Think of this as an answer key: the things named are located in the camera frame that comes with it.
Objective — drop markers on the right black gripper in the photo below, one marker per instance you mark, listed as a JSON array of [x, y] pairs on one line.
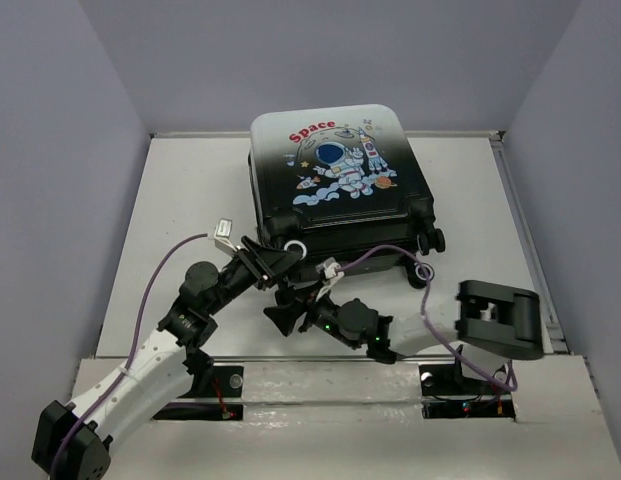
[[286, 312]]

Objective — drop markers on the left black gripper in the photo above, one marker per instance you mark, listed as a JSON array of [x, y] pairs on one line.
[[262, 263]]

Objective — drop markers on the small black kids suitcase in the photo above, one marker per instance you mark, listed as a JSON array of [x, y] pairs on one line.
[[345, 182]]

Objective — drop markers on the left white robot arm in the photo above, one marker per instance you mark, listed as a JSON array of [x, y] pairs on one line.
[[74, 440]]

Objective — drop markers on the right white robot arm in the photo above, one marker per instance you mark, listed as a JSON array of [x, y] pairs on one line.
[[497, 325]]

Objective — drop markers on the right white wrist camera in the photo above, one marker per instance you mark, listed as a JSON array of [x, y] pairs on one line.
[[330, 273]]

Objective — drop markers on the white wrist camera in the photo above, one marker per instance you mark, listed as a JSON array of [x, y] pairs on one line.
[[330, 273], [221, 236]]

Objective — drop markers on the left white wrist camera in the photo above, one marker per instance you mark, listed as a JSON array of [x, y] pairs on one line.
[[221, 236]]

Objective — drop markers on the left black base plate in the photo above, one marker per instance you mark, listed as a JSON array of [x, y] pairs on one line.
[[217, 398]]

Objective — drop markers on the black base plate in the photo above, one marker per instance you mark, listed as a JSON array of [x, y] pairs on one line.
[[217, 398], [447, 394]]

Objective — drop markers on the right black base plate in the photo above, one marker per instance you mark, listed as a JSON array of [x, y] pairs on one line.
[[447, 394]]

